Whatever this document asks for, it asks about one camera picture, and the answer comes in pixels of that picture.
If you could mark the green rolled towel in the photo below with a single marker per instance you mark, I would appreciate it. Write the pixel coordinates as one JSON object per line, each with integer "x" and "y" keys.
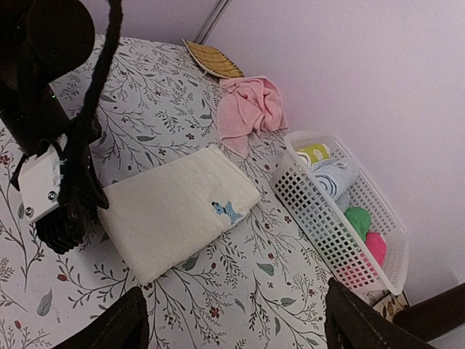
{"x": 360, "y": 220}

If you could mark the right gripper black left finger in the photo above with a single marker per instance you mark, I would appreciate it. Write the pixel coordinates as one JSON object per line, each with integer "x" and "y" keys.
{"x": 123, "y": 325}

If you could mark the pink towel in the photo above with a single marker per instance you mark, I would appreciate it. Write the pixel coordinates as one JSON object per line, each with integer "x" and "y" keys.
{"x": 250, "y": 105}

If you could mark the floral tablecloth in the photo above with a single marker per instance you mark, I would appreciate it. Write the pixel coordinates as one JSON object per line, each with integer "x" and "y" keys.
{"x": 261, "y": 285}

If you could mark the left aluminium frame post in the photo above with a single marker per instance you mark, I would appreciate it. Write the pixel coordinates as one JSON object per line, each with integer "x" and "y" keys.
{"x": 211, "y": 21}

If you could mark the yellow woven mat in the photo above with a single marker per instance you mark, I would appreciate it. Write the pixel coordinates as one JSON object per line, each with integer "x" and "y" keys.
{"x": 212, "y": 61}

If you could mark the white plastic basket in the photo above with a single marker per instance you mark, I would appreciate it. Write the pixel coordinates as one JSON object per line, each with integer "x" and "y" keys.
{"x": 327, "y": 227}

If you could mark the cream white towel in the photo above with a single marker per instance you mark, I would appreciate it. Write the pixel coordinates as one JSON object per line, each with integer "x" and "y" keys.
{"x": 161, "y": 217}

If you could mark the light blue rolled towel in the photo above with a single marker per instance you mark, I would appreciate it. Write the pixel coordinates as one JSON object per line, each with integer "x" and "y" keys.
{"x": 335, "y": 175}

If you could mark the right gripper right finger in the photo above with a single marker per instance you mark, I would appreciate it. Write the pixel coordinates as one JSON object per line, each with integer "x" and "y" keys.
{"x": 352, "y": 323}

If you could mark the magenta rolled towel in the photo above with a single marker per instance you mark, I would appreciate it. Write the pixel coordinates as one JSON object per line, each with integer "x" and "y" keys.
{"x": 377, "y": 246}

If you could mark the yellow dotted rolled towel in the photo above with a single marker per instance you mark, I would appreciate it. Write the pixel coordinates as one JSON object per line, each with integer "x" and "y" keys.
{"x": 314, "y": 153}

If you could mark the grey blue rolled towel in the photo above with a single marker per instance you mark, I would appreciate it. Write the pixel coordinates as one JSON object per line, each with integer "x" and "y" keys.
{"x": 343, "y": 201}

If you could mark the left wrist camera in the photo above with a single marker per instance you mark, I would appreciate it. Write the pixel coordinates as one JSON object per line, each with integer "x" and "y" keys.
{"x": 39, "y": 182}

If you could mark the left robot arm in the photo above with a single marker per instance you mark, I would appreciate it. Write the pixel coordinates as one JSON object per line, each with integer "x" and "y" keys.
{"x": 40, "y": 42}

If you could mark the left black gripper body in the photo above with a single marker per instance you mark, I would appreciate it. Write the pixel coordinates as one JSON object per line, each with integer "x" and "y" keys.
{"x": 64, "y": 228}

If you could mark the floral coaster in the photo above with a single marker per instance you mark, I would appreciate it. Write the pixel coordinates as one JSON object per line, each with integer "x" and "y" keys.
{"x": 386, "y": 304}

